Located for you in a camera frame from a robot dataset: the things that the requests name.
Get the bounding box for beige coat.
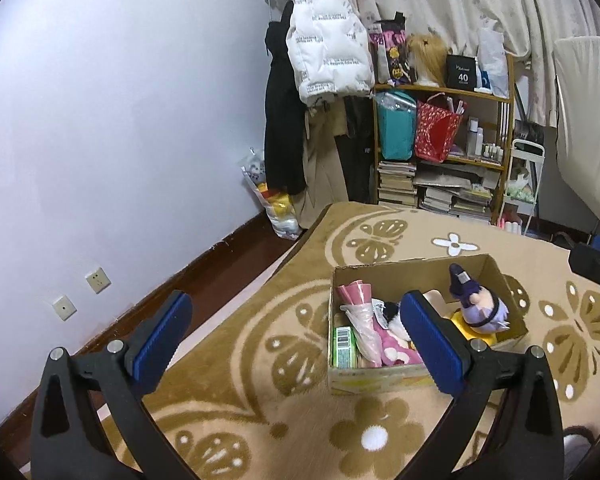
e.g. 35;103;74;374
295;95;351;231

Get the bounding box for white fabric cover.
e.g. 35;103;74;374
551;35;600;237

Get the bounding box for printed cardboard box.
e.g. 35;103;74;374
327;254;529;396

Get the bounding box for wooden shelf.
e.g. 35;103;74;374
371;52;516;226

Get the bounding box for stack of books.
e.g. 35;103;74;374
377;160;418;207

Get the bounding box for beige patterned blanket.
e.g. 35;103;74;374
22;202;600;480

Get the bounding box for white puffer jacket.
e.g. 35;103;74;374
285;0;376;106

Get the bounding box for clear plastic bag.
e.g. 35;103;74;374
342;300;386;367

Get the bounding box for pink pack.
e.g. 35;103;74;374
336;282;376;312

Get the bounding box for purple printed bag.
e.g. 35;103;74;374
370;12;416;86

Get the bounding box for black white plush toy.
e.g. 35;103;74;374
380;301;411;333

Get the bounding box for white block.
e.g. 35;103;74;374
422;289;453;312

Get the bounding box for pink plush toy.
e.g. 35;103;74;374
375;320;423;367

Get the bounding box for white bottle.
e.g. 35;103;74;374
466;116;480;158

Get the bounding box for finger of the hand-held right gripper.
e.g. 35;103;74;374
567;234;600;301

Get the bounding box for yellow plush toy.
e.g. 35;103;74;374
447;310;498;347

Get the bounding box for white wall socket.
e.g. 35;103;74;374
51;295;77;322
85;267;112;295

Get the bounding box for red patterned bag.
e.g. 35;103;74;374
414;94;465;163

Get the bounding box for purple haired plush doll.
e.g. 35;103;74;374
447;262;512;333

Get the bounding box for green tissue pack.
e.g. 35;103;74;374
331;325;359;368

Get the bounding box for white cart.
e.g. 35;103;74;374
500;139;546;235

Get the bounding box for plastic bag with toys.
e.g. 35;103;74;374
240;149;303;240

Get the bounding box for white plastic bag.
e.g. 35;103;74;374
476;25;510;97

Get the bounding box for black coat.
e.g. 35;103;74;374
264;2;308;196

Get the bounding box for teal bag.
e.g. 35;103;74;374
375;91;417;161

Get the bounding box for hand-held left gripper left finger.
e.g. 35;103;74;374
30;289;201;480

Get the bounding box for black pants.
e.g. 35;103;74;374
337;95;378;206

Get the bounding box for black box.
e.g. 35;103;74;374
445;54;478;92

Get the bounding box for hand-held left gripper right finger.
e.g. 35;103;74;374
395;289;566;480

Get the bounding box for stack of magazines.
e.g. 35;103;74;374
415;162;501;223

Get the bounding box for blonde wig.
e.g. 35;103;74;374
405;34;448;86

